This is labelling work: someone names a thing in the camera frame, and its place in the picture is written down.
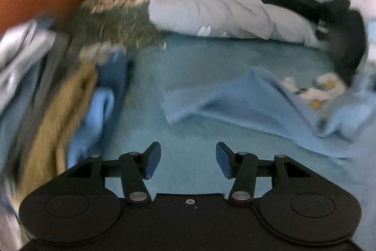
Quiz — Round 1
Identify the light blue folded garment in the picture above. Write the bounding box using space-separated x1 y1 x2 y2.
67 86 116 170

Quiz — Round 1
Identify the black garment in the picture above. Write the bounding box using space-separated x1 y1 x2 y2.
220 0 369 87

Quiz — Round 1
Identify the white-grey folded garment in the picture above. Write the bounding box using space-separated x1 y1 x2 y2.
0 19 60 110

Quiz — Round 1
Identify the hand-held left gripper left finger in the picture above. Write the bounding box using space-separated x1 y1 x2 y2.
67 142 162 205

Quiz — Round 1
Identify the teal floral bed blanket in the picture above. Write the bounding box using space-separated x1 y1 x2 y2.
65 0 376 251

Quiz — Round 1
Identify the mustard folded garment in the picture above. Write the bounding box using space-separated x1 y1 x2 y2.
12 63 99 204

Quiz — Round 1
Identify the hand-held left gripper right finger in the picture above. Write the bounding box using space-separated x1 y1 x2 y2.
216 142 312 205

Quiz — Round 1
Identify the light blue flowered quilt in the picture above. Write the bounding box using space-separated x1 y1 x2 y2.
148 0 376 49

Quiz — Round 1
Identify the grey folded garment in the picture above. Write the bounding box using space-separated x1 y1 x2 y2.
0 33 71 181

